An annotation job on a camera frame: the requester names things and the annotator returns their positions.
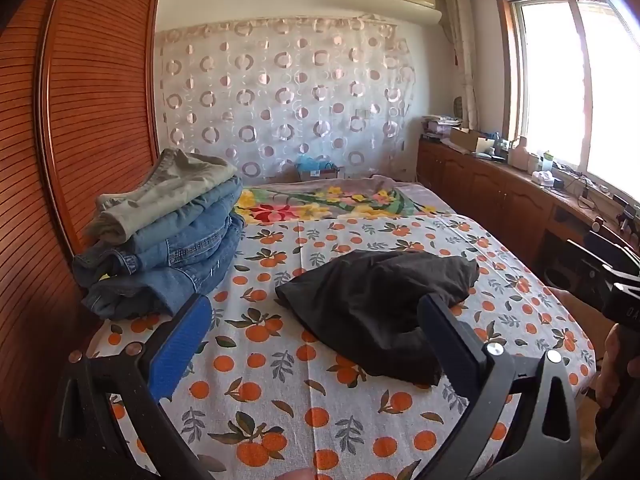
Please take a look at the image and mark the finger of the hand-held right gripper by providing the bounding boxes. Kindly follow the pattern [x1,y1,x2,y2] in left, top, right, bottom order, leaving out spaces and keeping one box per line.
[542,259,619,304]
[565,239,633,274]

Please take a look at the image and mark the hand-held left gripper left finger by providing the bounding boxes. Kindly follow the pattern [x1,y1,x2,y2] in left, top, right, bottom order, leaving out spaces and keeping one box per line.
[47,294,216,480]

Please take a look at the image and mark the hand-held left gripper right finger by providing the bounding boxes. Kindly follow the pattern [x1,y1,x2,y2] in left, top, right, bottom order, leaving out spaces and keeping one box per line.
[417,292,583,480]

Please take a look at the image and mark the black pants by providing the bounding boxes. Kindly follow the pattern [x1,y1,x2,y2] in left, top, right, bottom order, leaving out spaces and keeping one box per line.
[275,249,480,387]

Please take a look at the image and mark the person's right hand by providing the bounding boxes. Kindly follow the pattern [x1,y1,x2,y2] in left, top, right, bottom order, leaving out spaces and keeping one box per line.
[594,324,638,412]

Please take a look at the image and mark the small black tripod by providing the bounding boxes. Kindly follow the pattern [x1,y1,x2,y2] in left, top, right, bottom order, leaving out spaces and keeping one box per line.
[616,205,640,235]

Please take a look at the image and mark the orange fruit print bedsheet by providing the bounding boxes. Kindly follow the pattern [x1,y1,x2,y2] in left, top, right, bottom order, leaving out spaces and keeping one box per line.
[90,212,597,480]

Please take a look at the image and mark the light blue jeans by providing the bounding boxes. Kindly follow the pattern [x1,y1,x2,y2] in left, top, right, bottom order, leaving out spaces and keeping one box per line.
[131,175,246,261]

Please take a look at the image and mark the white plastic jug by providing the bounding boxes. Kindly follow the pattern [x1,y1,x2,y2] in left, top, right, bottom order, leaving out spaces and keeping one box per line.
[507,136,532,172]

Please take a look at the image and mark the wooden cabinet counter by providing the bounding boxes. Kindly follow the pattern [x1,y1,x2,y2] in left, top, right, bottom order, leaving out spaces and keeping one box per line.
[416,137,640,282]

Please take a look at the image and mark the stack of folded jeans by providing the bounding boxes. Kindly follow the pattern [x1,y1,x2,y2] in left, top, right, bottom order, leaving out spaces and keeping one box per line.
[84,147,242,247]

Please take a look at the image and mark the open cardboard box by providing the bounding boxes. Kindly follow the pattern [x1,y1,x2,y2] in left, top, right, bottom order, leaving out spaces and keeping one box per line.
[449,126,494,154]

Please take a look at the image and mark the floral blanket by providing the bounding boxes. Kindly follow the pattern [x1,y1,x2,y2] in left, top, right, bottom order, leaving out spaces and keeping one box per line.
[235,175,452,224]

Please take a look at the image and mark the pile of papers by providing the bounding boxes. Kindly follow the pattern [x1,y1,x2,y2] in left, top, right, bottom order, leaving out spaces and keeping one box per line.
[420,115,464,141]

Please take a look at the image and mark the wooden slatted wardrobe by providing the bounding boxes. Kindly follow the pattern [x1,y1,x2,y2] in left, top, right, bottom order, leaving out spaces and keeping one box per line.
[0,0,164,461]

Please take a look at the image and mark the circle pattern sheer curtain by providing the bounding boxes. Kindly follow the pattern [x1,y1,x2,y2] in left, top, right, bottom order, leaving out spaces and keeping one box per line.
[154,15,419,187]

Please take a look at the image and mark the wooden frame window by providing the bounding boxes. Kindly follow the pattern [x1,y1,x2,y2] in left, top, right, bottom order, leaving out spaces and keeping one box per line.
[494,0,640,213]

